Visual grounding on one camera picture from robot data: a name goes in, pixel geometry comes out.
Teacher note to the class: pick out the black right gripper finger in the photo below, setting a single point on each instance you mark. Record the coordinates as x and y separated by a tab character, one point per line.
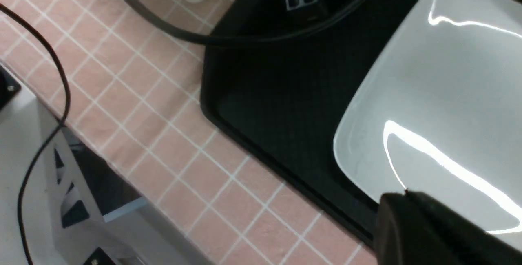
415	229

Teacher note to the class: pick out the large white square plate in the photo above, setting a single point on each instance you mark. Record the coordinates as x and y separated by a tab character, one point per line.
440	112

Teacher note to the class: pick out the black plastic serving tray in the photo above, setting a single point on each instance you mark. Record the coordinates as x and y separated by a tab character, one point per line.
282	103

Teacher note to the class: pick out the pink checkered tablecloth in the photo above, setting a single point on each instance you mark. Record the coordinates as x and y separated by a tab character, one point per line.
135	101

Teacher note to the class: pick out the white metal table frame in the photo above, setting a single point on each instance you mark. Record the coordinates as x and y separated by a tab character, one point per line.
76	210

